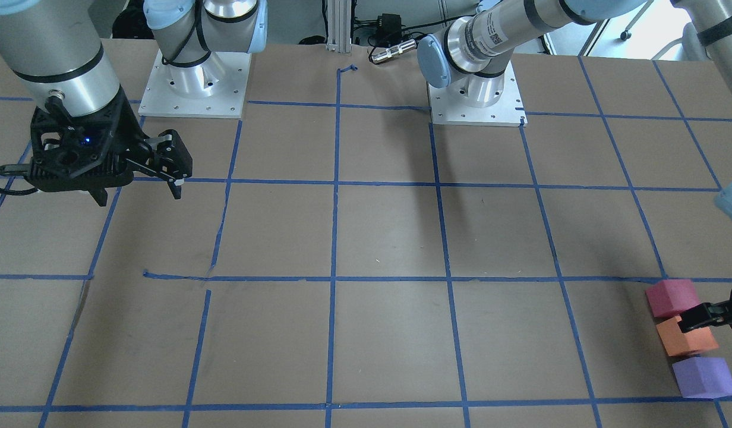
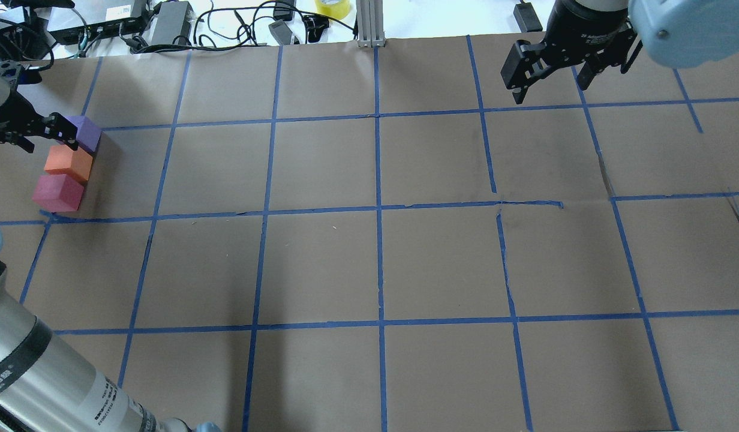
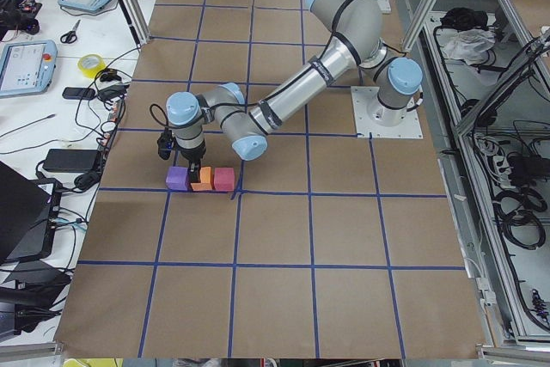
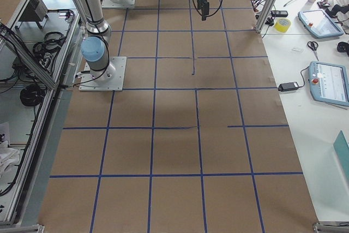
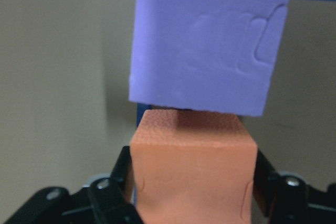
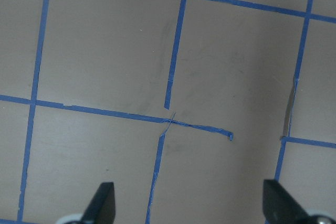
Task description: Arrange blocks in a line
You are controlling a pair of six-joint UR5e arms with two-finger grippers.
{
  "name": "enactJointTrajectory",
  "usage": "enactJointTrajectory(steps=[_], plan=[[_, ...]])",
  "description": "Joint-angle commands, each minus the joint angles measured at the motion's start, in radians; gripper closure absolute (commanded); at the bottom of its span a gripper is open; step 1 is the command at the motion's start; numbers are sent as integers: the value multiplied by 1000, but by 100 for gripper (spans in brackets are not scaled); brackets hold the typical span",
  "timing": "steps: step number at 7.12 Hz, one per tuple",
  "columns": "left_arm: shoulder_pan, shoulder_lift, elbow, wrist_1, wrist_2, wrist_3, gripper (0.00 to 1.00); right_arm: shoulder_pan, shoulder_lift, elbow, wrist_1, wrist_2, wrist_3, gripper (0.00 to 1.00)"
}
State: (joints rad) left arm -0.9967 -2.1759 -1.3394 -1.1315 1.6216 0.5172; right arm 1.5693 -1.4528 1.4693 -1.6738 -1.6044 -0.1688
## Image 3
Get black handled scissors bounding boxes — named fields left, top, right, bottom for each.
left=59, top=20, right=81, bottom=45

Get black laptop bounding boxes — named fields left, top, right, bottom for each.
left=1, top=163, right=61, bottom=265

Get black cable bundle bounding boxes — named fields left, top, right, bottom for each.
left=72, top=46, right=143, bottom=157

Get yellow tape roll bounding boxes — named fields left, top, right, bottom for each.
left=77, top=53, right=107, bottom=79

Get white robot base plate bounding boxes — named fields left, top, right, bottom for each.
left=351, top=86, right=423, bottom=139

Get purple foam cube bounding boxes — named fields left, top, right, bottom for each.
left=165, top=166, right=190, bottom=192

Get black power brick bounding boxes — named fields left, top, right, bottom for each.
left=43, top=149, right=99, bottom=173

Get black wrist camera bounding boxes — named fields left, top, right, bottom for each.
left=156, top=130, right=174, bottom=160

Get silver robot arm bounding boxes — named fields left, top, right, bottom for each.
left=157, top=0, right=423, bottom=181

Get blue teach pendant near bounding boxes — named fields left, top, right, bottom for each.
left=1, top=40, right=58, bottom=98

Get black phone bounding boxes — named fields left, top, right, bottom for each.
left=62, top=87, right=96, bottom=101

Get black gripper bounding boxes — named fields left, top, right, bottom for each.
left=179, top=145, right=206, bottom=183

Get pink foam cube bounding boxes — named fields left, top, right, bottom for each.
left=214, top=167, right=235, bottom=192

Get orange foam cube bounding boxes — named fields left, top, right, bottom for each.
left=190, top=167, right=214, bottom=192

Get white crumpled cloth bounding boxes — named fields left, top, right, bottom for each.
left=443, top=28, right=496, bottom=65

